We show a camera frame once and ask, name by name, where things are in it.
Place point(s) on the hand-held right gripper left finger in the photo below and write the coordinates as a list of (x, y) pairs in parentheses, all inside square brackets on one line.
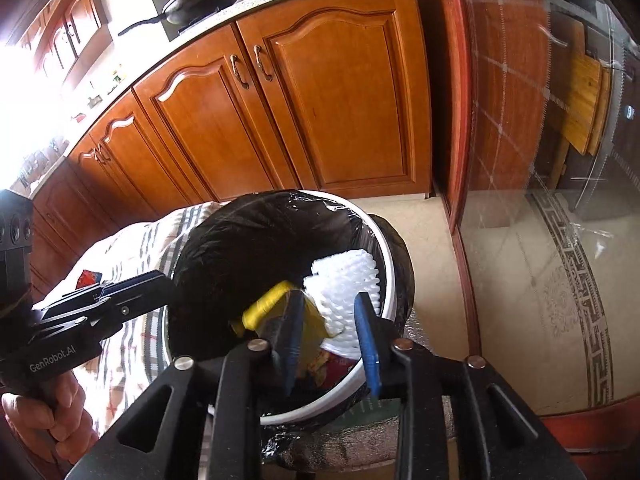
[(295, 340)]

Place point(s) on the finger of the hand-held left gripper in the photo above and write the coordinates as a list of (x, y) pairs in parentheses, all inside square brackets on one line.
[(125, 282), (145, 297)]

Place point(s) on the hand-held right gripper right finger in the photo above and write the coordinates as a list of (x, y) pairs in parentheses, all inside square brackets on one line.
[(369, 350)]

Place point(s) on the red gold wrapper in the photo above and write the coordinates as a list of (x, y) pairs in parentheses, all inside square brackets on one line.
[(335, 367)]

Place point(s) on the yellow foam fruit net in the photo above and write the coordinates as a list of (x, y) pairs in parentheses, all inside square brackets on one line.
[(265, 305)]

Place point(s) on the white trash bin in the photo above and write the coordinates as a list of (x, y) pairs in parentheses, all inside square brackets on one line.
[(320, 404)]

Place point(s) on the white foam fruit net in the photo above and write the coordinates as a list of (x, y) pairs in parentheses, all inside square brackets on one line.
[(340, 285)]

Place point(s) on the black trash bag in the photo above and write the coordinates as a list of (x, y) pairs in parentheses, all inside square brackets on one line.
[(240, 260)]

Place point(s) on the person's left hand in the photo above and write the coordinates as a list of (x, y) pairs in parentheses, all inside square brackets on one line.
[(65, 410)]

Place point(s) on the small red wrapper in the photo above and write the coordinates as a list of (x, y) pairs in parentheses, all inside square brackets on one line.
[(91, 278)]

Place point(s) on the plaid tablecloth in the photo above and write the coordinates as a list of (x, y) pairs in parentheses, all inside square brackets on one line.
[(135, 355)]

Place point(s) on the kitchen window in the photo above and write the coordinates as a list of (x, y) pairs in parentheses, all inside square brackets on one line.
[(20, 110)]

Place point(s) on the glass sliding door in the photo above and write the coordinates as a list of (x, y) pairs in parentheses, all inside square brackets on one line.
[(505, 170)]

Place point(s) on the wooden lower kitchen cabinets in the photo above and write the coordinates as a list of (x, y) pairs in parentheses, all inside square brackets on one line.
[(325, 110)]

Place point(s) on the wooden kitchen cabinets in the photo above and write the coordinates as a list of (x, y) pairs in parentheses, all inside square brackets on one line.
[(80, 15), (325, 110)]

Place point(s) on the wooden upper kitchen cabinets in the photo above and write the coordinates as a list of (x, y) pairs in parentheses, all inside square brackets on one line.
[(80, 15)]

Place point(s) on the wooden chair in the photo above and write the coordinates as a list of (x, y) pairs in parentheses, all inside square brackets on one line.
[(585, 100)]

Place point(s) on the red wooden door frame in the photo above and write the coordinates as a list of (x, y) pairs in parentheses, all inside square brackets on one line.
[(447, 85)]

